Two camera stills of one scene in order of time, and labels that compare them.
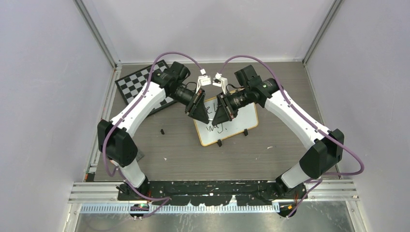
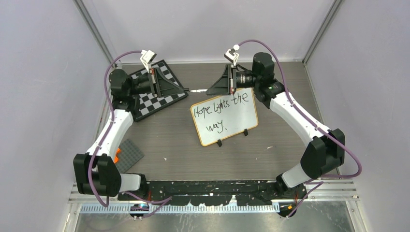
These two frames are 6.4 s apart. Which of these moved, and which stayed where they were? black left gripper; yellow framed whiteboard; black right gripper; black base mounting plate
Moved: black left gripper; black right gripper
Stayed: yellow framed whiteboard; black base mounting plate
